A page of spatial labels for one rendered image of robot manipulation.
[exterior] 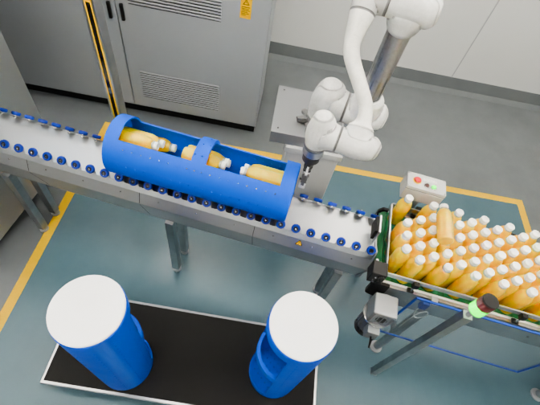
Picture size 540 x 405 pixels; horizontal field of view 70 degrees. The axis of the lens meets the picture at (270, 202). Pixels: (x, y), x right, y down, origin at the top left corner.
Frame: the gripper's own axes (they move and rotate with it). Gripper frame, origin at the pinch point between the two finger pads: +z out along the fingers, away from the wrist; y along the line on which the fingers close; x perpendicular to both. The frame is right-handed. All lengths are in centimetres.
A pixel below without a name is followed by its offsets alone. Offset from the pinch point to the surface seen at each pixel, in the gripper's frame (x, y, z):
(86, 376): 83, -90, 101
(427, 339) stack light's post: -77, -40, 37
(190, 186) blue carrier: 48, -16, 5
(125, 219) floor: 114, 16, 116
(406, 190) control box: -52, 22, 10
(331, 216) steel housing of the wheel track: -19.5, 3.0, 23.3
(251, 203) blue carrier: 19.6, -16.1, 4.5
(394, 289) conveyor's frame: -56, -25, 27
